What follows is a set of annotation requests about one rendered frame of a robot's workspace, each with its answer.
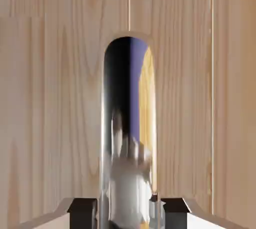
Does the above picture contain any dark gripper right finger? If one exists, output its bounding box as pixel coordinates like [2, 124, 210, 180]
[159, 197, 250, 229]

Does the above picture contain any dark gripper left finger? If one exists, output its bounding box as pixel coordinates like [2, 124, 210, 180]
[11, 197, 99, 229]

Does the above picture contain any curved shiny metal handle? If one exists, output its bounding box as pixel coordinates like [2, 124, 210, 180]
[98, 30, 162, 229]

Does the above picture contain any light wood drawer front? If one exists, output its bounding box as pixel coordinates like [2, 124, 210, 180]
[0, 0, 214, 229]

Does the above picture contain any light wood cabinet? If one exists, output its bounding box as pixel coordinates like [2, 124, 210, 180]
[212, 0, 256, 229]

